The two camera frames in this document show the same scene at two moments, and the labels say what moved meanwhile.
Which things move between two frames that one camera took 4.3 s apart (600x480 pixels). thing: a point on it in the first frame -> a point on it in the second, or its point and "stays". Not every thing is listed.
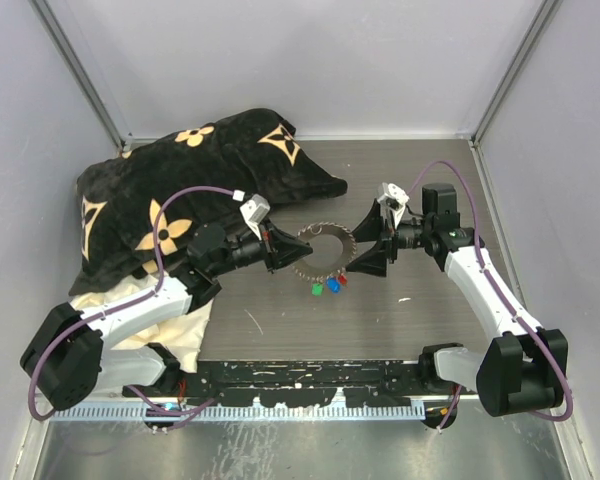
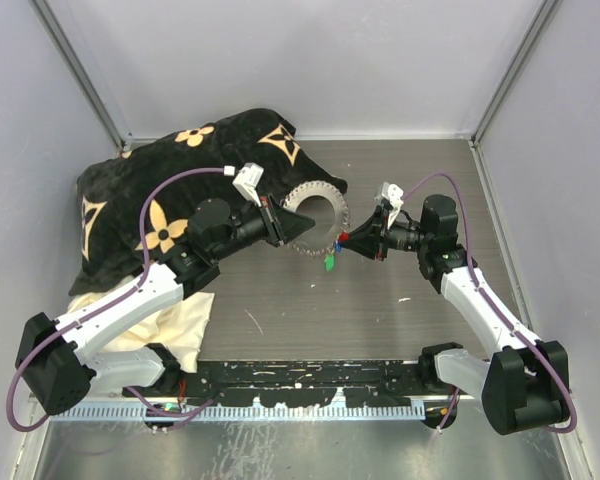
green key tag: (317, 289) -> (329, 262)
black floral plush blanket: (137, 206) stays
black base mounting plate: (356, 381) stays
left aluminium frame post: (53, 31) stays
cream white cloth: (180, 337) stays
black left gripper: (280, 248) -> (282, 224)
